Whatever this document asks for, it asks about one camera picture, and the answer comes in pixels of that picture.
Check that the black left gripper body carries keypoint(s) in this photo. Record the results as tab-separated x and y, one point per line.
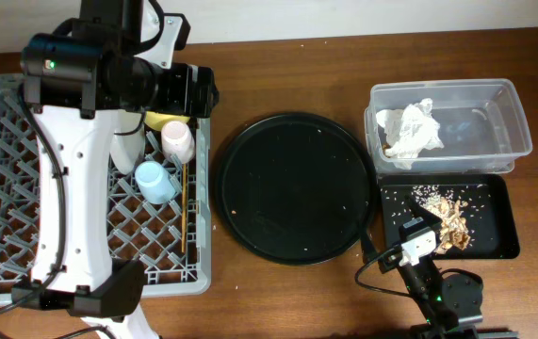
203	90

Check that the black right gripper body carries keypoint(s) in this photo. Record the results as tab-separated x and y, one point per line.
392	257

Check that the yellow bowl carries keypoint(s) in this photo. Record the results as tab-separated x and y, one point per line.
156	121

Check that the pink plastic cup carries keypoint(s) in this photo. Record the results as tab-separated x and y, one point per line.
177	140

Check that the grey round plate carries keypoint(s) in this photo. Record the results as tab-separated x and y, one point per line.
128	142

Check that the white paper napkin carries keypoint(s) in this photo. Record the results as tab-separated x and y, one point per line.
408	132

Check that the light blue plastic cup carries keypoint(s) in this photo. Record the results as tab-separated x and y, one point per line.
154	183

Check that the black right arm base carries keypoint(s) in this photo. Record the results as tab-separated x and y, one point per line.
452	307

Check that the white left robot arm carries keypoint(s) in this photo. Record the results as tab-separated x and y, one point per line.
81	81

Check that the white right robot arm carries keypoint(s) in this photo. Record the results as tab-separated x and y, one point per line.
425	269

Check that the grey plastic dishwasher rack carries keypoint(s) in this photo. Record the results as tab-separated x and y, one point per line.
136	229

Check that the food scraps pile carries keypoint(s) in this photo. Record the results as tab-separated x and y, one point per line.
454	232

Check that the black rectangular tray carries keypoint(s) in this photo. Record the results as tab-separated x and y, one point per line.
485	205

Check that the clear plastic bin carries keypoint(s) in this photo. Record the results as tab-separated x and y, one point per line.
483	126

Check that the round black tray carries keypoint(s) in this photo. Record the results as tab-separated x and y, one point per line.
296	189

